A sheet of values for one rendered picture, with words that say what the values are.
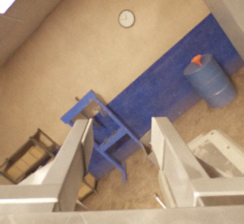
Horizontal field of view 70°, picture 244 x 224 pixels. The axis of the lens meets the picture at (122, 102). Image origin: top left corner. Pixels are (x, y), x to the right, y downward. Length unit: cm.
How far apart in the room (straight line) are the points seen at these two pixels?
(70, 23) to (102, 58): 88
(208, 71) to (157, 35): 123
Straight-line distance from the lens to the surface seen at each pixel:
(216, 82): 348
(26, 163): 459
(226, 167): 99
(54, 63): 393
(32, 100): 429
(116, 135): 360
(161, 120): 16
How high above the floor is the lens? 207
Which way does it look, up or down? 14 degrees down
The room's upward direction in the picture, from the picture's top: 44 degrees counter-clockwise
